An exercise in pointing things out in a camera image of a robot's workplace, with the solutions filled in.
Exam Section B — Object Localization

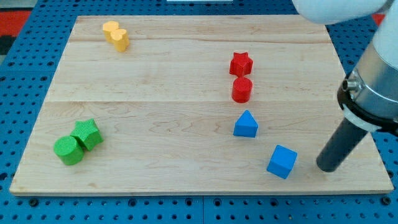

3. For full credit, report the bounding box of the blue cube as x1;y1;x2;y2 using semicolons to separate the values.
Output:
266;145;298;179

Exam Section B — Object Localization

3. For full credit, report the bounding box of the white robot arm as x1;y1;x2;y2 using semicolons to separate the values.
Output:
293;0;397;134

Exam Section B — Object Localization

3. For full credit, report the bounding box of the wooden board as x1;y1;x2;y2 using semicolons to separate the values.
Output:
10;15;394;197

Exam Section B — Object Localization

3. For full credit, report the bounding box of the red cylinder block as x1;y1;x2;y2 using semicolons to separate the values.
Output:
231;77;253;103

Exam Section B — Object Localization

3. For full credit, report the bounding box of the blue triangular prism block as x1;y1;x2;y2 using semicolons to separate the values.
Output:
233;110;259;138

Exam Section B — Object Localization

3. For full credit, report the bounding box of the red star block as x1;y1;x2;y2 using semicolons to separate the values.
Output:
229;52;253;77

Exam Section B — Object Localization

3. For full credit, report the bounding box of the yellow heart block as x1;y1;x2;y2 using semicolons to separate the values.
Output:
110;29;129;52

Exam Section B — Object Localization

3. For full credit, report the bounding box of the green star block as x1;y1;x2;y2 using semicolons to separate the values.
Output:
70;118;103;151

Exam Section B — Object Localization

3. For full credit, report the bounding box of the yellow hexagon block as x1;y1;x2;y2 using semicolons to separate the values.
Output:
102;21;119;43

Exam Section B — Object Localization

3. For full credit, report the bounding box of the green cylinder block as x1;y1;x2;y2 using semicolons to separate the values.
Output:
53;136;84;166

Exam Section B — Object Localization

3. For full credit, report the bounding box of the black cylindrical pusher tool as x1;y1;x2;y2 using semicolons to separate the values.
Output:
316;118;368;172

